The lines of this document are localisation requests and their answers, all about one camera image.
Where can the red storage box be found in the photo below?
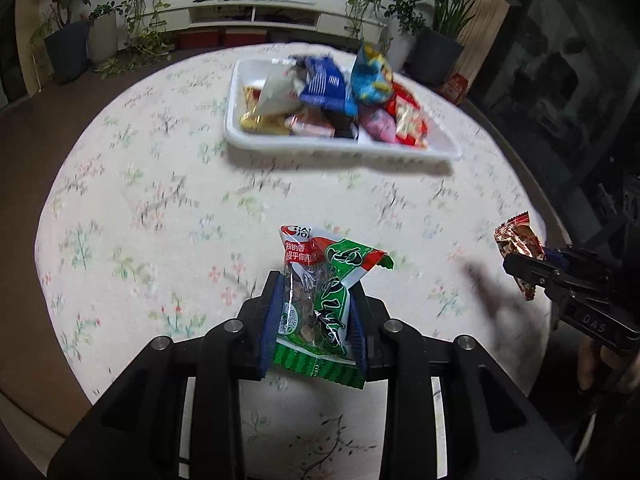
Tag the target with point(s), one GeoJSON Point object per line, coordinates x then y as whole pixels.
{"type": "Point", "coordinates": [245, 37]}
{"type": "Point", "coordinates": [199, 40]}

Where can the dark blue biscuit packet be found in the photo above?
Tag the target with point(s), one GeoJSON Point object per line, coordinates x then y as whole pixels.
{"type": "Point", "coordinates": [325, 85]}

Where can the dark grey plant pot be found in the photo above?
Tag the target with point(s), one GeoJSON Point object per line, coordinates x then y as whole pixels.
{"type": "Point", "coordinates": [66, 52]}

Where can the clear white snack packet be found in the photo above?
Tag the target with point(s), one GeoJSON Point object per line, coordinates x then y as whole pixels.
{"type": "Point", "coordinates": [277, 90]}

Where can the round floral-cloth table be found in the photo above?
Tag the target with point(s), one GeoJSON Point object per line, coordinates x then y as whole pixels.
{"type": "Point", "coordinates": [175, 185]}

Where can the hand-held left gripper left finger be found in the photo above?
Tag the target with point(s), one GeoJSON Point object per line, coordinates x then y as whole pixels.
{"type": "Point", "coordinates": [267, 330]}

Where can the black plant pot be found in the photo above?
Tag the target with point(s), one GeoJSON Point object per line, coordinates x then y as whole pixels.
{"type": "Point", "coordinates": [435, 57]}

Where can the beige leather sofa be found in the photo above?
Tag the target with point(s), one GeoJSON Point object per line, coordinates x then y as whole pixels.
{"type": "Point", "coordinates": [22, 440]}

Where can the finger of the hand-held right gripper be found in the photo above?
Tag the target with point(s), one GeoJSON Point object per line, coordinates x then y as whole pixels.
{"type": "Point", "coordinates": [525, 267]}
{"type": "Point", "coordinates": [582, 265]}

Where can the wooden board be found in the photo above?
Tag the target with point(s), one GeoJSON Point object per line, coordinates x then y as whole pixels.
{"type": "Point", "coordinates": [492, 25]}

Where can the small red bag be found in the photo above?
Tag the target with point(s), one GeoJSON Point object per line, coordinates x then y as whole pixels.
{"type": "Point", "coordinates": [455, 89]}

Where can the thin trailing plant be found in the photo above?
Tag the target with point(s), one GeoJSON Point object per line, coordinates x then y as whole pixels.
{"type": "Point", "coordinates": [362, 10]}

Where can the white low cabinet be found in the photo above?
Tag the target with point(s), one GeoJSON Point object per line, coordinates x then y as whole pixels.
{"type": "Point", "coordinates": [300, 15]}

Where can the red and white packet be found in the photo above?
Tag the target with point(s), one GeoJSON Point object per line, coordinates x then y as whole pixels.
{"type": "Point", "coordinates": [412, 125]}

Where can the trailing green plant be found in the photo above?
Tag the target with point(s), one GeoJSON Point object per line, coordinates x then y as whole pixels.
{"type": "Point", "coordinates": [145, 20]}

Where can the white plastic tray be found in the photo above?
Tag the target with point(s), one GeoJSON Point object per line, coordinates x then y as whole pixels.
{"type": "Point", "coordinates": [320, 150]}

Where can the person's right hand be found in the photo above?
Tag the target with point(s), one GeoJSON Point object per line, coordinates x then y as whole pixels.
{"type": "Point", "coordinates": [589, 365]}

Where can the large broad-leaf plant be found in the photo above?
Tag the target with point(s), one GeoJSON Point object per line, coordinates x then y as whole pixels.
{"type": "Point", "coordinates": [450, 0]}

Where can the light blue colourful packet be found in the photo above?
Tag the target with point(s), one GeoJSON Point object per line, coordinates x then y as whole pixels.
{"type": "Point", "coordinates": [372, 77]}

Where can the small bushy plant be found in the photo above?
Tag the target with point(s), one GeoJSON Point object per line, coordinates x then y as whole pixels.
{"type": "Point", "coordinates": [402, 15]}

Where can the white ribbed plant pot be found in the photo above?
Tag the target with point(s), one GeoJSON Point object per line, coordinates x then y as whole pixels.
{"type": "Point", "coordinates": [102, 37]}

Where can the gold and red candy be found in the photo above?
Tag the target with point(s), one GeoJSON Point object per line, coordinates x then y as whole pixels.
{"type": "Point", "coordinates": [262, 122]}

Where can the green and red seed packet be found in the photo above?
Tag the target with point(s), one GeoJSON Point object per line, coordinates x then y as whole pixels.
{"type": "Point", "coordinates": [330, 280]}

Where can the red-brown candy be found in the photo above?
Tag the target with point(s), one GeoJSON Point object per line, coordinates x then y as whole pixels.
{"type": "Point", "coordinates": [517, 240]}

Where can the dark glass cabinet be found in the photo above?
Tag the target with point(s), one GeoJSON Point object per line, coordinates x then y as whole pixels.
{"type": "Point", "coordinates": [575, 85]}

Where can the pink snack packet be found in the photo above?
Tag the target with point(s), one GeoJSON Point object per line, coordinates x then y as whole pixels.
{"type": "Point", "coordinates": [377, 125]}

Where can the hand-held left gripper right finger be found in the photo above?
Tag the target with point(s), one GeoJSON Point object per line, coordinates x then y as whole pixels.
{"type": "Point", "coordinates": [361, 332]}

